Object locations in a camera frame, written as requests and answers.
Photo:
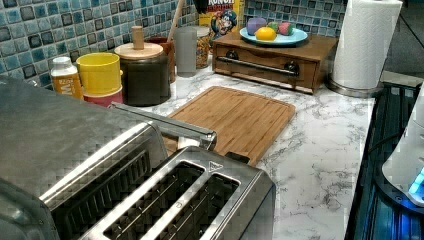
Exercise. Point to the glass oven door with handle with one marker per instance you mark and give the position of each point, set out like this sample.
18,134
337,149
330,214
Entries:
184,132

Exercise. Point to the stainless steel toaster oven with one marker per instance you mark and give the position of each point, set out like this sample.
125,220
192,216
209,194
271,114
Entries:
65,163

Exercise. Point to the bamboo cutting board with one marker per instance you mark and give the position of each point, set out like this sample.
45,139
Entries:
245,123

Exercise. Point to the stainless steel two-slot toaster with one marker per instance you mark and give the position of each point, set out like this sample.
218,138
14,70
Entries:
196,195

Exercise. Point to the dark jar with wooden lid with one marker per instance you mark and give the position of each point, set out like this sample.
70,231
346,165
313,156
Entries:
145,77

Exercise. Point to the gray cylindrical canister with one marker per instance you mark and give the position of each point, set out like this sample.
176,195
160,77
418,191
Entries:
185,40

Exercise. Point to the brown ceramic utensil holder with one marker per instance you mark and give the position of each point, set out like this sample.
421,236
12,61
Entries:
168,47

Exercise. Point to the clear jar with cereal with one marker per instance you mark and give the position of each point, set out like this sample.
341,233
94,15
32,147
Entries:
202,51

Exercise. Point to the red cup under mug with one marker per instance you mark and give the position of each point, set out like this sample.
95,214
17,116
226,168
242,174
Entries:
104,99

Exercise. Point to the yellow toy lemon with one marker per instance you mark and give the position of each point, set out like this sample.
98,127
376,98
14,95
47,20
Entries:
265,34

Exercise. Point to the yellow cereal box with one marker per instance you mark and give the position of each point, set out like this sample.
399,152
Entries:
222,17

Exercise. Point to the purple toy fruit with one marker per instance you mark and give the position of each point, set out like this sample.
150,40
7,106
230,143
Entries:
254,23

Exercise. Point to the wooden drawer box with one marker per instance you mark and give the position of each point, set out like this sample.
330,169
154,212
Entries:
312,55

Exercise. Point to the light blue plate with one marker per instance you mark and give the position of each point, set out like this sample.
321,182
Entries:
296,37

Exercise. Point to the yellow mug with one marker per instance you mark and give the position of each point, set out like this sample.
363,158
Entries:
100,73

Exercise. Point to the metal paper towel holder base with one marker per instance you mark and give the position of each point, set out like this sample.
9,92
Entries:
351,92

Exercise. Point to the orange sauce bottle white cap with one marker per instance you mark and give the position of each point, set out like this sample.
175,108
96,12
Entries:
65,78

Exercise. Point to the white paper towel roll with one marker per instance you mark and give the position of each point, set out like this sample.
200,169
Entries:
366,34

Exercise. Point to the black drawer handle bar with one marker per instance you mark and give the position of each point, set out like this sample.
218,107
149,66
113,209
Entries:
289,69

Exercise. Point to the wooden utensil handle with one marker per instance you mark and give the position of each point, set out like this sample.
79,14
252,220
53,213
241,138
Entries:
178,13

